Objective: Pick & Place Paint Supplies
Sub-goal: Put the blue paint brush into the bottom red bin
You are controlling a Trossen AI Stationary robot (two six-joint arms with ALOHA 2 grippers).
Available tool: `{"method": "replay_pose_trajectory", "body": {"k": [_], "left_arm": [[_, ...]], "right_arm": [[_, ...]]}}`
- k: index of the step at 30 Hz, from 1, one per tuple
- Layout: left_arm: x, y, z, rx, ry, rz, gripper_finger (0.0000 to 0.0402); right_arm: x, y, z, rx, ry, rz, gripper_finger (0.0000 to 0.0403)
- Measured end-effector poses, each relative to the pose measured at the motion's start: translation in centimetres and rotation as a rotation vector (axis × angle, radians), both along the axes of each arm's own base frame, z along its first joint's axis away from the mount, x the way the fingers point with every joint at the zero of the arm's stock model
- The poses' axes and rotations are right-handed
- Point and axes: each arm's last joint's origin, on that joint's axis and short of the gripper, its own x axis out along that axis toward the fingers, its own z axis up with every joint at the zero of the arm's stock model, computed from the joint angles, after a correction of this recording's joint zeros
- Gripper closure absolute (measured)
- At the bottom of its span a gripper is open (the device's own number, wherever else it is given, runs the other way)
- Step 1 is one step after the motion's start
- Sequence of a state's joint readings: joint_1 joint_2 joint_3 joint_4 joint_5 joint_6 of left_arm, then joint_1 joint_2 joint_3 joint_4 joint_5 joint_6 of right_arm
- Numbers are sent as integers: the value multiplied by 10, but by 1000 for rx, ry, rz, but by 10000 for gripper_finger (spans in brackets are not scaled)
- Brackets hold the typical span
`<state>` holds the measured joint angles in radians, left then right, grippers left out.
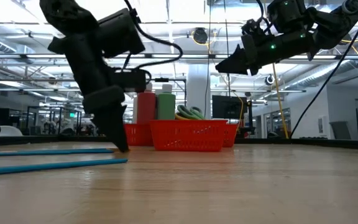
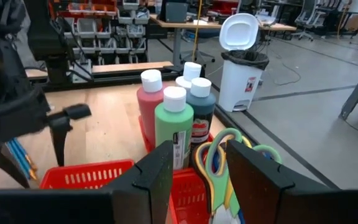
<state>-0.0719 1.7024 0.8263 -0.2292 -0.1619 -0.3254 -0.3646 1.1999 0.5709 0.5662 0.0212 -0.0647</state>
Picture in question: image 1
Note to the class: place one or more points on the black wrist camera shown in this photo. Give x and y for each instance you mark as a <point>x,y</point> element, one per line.
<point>250,28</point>
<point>130,81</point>

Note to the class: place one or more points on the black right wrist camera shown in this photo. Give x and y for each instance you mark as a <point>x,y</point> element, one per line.
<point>250,28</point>

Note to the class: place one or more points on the green paint bottle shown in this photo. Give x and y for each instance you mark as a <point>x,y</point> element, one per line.
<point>166,107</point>

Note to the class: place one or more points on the white rounded object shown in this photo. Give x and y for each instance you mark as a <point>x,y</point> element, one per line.
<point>3,132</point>

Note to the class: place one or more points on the white square column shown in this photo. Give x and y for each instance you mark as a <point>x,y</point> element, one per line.
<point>197,93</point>

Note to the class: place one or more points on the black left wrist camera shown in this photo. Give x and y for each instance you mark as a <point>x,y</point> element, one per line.
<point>130,81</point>

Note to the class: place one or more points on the grey office chair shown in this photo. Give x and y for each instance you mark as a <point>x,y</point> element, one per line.
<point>342,130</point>

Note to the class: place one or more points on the blue paintbrush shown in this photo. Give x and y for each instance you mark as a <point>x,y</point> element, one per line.
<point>42,152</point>
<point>42,167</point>

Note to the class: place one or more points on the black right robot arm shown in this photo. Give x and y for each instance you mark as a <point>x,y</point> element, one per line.
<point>331,25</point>

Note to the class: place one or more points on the black table edge rail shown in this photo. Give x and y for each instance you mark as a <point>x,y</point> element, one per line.
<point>322,143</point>

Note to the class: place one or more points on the red plastic mesh basket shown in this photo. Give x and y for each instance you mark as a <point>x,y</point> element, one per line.
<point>232,135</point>
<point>188,137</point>
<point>140,135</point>

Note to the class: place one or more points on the black monitor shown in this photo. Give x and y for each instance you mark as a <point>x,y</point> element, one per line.
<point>228,107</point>

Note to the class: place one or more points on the red paint bottle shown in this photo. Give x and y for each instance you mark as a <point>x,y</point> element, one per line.
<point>146,109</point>

